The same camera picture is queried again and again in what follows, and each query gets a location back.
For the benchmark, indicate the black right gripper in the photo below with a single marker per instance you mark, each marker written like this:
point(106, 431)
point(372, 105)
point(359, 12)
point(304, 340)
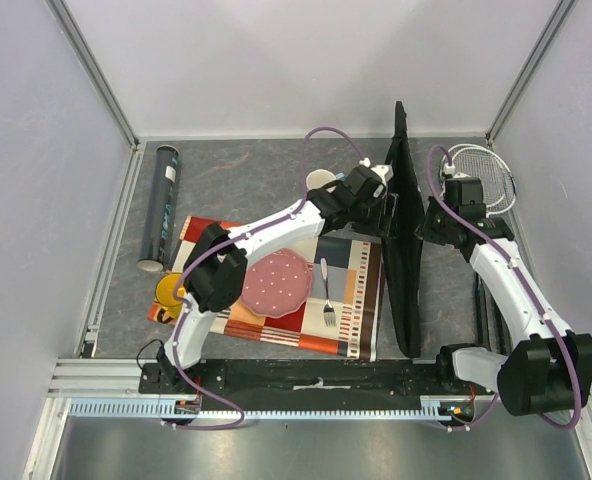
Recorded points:
point(430, 228)

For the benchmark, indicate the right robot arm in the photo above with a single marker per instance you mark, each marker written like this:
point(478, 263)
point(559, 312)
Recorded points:
point(549, 368)

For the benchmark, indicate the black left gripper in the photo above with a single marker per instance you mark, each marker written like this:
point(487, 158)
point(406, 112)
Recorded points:
point(383, 227)

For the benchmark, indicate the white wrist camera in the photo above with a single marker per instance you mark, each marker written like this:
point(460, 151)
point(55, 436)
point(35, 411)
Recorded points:
point(383, 172)
point(448, 169)

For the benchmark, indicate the black Crossway racket bag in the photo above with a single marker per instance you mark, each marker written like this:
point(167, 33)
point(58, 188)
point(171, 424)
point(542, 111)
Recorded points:
point(402, 250)

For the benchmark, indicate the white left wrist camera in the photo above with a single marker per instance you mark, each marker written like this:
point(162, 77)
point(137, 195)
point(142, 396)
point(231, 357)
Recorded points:
point(383, 172)

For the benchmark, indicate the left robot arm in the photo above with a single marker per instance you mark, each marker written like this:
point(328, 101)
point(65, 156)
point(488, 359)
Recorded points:
point(213, 275)

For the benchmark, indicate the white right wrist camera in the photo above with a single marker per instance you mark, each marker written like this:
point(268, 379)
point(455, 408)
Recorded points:
point(448, 169)

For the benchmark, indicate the silver fork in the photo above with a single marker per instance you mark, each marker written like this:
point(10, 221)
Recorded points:
point(328, 309)

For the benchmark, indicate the blue ceramic mug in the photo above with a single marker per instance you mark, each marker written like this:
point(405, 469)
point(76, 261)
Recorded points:
point(322, 178)

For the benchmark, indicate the black shuttlecock tube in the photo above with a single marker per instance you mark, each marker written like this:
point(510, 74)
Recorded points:
point(157, 241)

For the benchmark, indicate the pink dotted plate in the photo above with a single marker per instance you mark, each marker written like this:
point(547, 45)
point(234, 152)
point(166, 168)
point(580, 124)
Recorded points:
point(277, 285)

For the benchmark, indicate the colourful patchwork placemat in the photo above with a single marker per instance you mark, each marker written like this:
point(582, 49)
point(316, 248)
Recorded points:
point(355, 287)

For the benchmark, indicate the white badminton racket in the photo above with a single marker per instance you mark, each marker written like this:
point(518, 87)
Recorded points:
point(499, 191)

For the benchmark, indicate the yellow mug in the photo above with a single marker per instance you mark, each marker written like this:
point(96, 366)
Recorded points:
point(169, 307)

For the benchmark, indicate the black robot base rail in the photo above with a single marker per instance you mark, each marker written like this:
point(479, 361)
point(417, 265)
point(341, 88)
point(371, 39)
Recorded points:
point(325, 385)

